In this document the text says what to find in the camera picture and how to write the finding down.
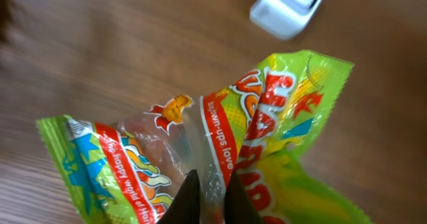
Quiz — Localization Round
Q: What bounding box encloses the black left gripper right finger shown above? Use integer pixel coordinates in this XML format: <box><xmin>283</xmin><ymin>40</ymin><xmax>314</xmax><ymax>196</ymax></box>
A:
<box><xmin>224</xmin><ymin>171</ymin><xmax>264</xmax><ymax>224</ymax></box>

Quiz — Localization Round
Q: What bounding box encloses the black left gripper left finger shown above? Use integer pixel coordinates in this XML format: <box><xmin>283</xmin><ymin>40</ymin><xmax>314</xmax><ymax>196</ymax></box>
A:
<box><xmin>157</xmin><ymin>169</ymin><xmax>200</xmax><ymax>224</ymax></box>

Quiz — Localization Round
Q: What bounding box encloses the white barcode scanner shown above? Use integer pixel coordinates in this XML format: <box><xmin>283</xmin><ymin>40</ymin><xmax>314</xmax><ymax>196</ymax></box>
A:
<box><xmin>250</xmin><ymin>0</ymin><xmax>323</xmax><ymax>40</ymax></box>

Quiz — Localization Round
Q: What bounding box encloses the green Haribo gummy bag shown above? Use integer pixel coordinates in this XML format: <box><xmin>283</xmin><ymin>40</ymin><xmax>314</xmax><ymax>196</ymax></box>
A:
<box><xmin>37</xmin><ymin>51</ymin><xmax>370</xmax><ymax>223</ymax></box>

